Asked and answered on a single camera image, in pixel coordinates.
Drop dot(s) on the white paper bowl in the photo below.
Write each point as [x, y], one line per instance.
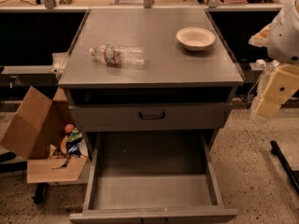
[195, 38]

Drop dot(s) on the orange ball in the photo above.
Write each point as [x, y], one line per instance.
[68, 128]

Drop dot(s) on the green blue snack bag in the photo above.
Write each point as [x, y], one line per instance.
[72, 142]

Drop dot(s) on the open grey drawer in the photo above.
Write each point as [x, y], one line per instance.
[152, 178]

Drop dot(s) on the black floor bar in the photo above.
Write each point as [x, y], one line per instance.
[293, 175]

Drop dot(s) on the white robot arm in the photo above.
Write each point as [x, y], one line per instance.
[283, 41]

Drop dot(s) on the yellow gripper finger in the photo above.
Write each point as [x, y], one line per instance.
[275, 89]
[260, 39]

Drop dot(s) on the clear plastic water bottle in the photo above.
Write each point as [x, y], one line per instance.
[119, 56]

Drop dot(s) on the closed grey drawer black handle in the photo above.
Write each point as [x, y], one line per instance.
[150, 117]

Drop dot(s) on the white power strip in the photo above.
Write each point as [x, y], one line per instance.
[266, 64]

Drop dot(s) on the brown cardboard box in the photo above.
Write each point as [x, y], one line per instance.
[37, 127]

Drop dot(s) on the grey drawer cabinet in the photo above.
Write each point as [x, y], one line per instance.
[170, 75]

